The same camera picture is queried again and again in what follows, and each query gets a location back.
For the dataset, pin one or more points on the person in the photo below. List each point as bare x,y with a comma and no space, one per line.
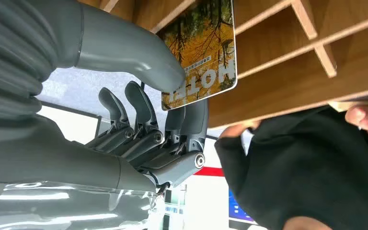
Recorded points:
307,171

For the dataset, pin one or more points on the monitor with blue screen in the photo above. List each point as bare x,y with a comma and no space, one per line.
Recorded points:
238,209

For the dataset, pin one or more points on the ribbed grey right arm sleeve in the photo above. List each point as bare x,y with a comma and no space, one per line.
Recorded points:
9,47

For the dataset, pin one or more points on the wooden compartment shelf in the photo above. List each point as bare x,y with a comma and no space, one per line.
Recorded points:
285,70

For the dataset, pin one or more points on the dark-framed white panel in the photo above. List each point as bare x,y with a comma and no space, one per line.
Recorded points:
73,123

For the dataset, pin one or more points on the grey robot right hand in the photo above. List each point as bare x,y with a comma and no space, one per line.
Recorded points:
44,152

